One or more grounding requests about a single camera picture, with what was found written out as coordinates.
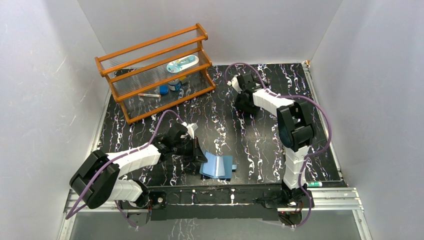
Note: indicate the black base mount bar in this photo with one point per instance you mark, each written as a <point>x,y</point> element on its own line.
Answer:
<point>219,202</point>

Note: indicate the small blue lidded jar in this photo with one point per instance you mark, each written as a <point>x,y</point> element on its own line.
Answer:
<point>174,85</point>

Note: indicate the white blue packaged item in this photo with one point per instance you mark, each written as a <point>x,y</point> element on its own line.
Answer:
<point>181,64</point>

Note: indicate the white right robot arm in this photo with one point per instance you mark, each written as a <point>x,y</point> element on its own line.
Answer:
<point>295,131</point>

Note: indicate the green white marker pen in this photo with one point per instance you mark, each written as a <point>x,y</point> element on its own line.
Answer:
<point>314,184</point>

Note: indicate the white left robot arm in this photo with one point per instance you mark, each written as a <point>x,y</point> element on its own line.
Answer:
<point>99,178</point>

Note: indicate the blue card holder wallet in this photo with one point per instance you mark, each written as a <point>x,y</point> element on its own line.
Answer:
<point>218,167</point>

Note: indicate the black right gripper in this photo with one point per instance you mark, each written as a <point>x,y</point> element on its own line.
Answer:
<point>241,94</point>

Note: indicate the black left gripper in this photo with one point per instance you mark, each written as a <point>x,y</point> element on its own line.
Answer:
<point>194,147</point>

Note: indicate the orange wooden shelf rack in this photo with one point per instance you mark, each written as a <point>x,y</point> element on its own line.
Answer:
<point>142,69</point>

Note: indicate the blue small box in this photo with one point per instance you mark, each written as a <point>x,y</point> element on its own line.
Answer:
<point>163,90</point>

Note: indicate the white orange marker pen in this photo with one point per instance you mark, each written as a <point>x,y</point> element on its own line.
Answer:
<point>149,95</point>

